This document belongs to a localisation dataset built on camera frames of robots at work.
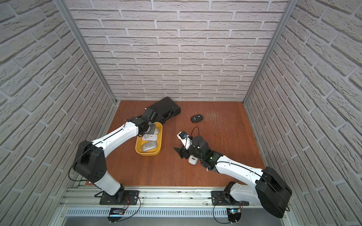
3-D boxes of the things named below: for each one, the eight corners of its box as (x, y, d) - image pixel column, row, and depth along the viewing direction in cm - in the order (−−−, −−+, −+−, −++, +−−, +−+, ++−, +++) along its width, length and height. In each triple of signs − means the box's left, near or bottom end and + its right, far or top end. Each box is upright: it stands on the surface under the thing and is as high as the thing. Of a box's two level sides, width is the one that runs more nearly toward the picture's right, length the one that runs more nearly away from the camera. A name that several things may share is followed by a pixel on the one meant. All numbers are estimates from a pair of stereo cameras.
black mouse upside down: (192, 123, 108) (192, 121, 105) (190, 118, 111) (190, 116, 108) (203, 120, 110) (204, 118, 107) (201, 115, 113) (201, 113, 110)
